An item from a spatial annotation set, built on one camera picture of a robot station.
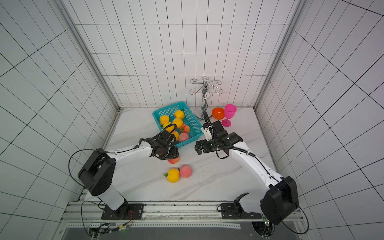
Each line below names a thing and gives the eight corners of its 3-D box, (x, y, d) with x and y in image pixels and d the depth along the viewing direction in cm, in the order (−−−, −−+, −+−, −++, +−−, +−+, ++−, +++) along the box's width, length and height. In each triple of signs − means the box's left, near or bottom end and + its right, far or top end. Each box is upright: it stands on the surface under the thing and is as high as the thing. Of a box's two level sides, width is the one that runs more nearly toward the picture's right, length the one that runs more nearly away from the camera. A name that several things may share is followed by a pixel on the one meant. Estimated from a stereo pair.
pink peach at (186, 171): (180, 178, 85) (179, 175, 81) (180, 167, 89) (180, 164, 85) (192, 178, 85) (192, 175, 81) (192, 167, 89) (192, 164, 85)
